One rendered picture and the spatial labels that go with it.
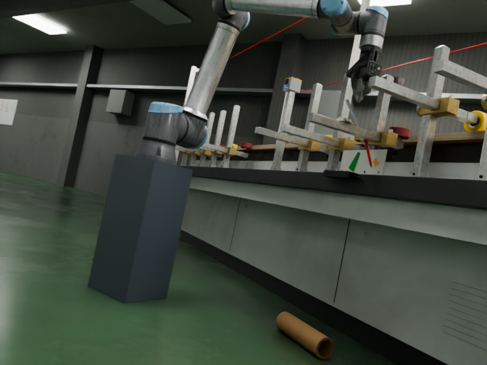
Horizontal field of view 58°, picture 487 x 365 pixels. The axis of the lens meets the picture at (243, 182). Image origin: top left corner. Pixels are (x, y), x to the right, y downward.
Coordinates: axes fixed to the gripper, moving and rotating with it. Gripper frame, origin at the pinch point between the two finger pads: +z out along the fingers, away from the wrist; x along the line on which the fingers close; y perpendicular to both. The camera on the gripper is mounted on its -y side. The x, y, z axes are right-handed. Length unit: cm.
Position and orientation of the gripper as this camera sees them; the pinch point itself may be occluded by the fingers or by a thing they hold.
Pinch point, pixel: (356, 99)
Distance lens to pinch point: 184.6
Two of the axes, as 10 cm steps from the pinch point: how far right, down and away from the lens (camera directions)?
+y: 4.2, 0.5, -9.1
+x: 8.9, 2.0, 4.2
